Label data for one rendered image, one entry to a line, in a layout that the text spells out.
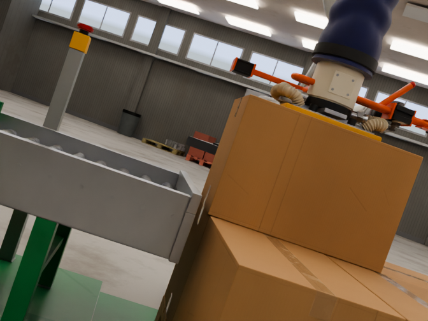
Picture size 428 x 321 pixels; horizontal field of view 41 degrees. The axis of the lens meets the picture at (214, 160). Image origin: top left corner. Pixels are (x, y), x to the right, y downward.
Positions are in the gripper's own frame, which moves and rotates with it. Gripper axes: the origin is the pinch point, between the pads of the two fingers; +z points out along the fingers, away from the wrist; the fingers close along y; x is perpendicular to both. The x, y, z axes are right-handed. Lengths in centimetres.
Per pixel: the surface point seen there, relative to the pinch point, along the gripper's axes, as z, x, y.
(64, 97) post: -49, 119, 34
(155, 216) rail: 32, 73, 56
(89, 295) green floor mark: -40, 83, 107
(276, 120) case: 18, 46, 18
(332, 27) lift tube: 4.7, 35.7, -18.8
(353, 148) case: 18.7, 19.6, 17.9
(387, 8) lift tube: 8.5, 21.0, -30.4
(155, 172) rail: -33, 74, 50
